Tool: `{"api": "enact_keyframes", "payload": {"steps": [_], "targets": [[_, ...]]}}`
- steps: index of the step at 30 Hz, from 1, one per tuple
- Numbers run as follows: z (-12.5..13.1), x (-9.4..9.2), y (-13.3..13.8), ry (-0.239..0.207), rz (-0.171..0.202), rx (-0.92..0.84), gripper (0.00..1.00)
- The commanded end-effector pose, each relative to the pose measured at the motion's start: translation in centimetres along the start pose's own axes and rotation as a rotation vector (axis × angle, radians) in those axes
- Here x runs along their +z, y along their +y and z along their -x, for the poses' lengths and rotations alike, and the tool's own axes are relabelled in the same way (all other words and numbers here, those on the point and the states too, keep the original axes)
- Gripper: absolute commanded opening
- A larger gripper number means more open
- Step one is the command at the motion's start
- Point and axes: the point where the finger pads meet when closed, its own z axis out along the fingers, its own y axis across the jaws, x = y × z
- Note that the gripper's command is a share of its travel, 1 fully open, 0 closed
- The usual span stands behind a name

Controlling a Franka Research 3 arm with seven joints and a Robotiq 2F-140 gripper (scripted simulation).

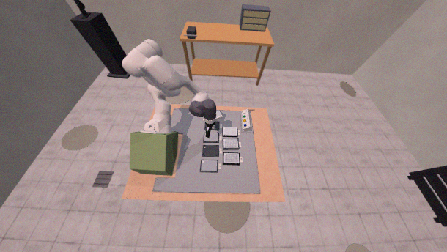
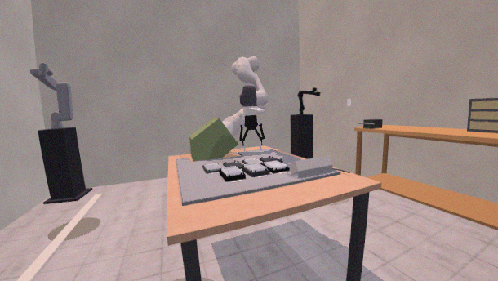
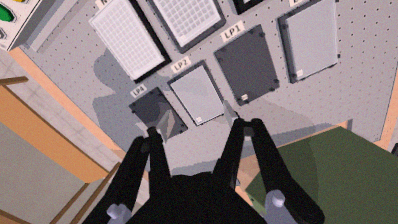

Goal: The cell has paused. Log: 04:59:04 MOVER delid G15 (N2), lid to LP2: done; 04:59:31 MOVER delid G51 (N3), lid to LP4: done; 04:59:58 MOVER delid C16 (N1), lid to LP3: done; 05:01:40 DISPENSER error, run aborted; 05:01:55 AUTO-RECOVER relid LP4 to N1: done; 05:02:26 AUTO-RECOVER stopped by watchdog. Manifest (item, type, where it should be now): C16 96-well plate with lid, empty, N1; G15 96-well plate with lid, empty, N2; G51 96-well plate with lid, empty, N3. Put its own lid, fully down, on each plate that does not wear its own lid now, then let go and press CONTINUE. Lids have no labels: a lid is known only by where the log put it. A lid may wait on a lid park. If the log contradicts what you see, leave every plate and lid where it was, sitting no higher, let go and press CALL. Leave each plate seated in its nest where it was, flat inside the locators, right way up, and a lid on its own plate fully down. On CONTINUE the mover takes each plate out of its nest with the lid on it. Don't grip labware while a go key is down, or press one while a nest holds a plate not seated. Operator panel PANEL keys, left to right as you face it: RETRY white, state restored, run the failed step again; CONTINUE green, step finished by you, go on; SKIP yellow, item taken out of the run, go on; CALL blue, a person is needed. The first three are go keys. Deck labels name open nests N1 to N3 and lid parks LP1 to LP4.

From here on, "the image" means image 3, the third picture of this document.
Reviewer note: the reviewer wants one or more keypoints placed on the black l-shaped nest locator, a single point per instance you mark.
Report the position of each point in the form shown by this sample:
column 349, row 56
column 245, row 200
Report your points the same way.
column 241, row 7

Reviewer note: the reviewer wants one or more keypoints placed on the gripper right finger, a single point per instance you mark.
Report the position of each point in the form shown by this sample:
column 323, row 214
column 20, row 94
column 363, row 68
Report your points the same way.
column 286, row 202

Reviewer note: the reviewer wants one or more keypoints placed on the grey control panel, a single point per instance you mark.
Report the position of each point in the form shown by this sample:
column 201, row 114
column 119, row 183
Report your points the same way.
column 31, row 21

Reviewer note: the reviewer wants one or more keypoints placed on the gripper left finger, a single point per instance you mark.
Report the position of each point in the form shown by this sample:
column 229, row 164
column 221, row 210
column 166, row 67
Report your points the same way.
column 117, row 204

